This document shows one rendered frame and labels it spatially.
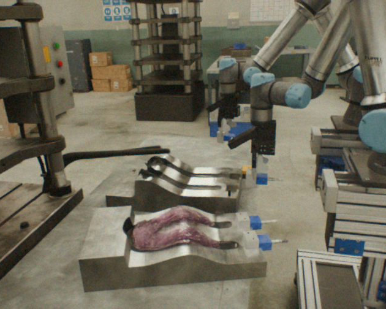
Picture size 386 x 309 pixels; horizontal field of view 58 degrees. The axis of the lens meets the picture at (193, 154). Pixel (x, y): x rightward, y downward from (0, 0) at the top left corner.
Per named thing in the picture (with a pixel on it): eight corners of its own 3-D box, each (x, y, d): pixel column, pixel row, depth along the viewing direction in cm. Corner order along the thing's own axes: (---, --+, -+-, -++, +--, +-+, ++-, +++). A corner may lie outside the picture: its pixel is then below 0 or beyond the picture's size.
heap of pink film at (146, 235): (213, 218, 115) (212, 197, 112) (222, 252, 99) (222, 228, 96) (134, 224, 113) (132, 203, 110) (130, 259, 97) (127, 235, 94)
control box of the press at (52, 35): (106, 276, 216) (68, 24, 163) (81, 314, 189) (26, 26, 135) (74, 271, 221) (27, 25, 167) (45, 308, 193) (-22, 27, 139)
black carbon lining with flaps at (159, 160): (226, 178, 142) (226, 156, 138) (220, 196, 127) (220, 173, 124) (145, 172, 149) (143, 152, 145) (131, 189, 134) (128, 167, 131)
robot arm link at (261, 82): (268, 76, 107) (245, 74, 112) (266, 111, 111) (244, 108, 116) (282, 73, 112) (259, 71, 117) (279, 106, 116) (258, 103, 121)
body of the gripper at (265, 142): (274, 157, 118) (276, 123, 114) (249, 156, 119) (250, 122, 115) (274, 149, 125) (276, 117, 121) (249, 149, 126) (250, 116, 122)
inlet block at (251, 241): (284, 243, 107) (285, 228, 105) (290, 253, 102) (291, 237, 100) (242, 246, 106) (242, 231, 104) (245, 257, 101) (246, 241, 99)
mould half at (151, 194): (242, 187, 148) (242, 158, 143) (236, 220, 125) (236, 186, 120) (132, 179, 159) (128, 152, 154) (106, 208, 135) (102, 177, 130)
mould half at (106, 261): (245, 225, 121) (245, 197, 117) (266, 276, 97) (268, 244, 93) (100, 236, 118) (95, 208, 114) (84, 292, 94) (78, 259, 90)
